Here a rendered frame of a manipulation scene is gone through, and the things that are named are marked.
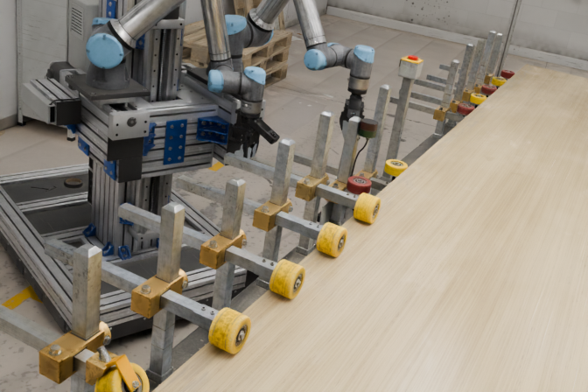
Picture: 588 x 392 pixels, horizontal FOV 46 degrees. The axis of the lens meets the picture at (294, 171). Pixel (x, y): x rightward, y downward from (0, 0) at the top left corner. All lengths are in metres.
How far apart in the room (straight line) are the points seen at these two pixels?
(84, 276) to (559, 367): 1.03
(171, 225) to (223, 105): 1.29
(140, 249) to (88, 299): 1.78
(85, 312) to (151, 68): 1.49
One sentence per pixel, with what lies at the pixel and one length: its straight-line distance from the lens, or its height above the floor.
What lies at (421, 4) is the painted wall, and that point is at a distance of 10.13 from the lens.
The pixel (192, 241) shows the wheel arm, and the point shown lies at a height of 0.95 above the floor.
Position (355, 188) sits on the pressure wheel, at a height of 0.89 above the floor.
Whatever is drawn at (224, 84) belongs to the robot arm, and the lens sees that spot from 2.37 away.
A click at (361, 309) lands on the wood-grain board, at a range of 1.66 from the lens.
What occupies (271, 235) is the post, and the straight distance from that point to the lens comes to 1.95.
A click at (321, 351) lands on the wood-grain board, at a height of 0.90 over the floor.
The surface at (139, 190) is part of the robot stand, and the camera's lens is 2.85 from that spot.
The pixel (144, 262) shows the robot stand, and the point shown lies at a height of 0.21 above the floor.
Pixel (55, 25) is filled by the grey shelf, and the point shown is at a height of 0.74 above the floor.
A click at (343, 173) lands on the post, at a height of 0.90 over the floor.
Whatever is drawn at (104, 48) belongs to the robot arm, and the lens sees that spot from 2.31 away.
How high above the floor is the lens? 1.80
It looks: 23 degrees down
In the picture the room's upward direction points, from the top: 9 degrees clockwise
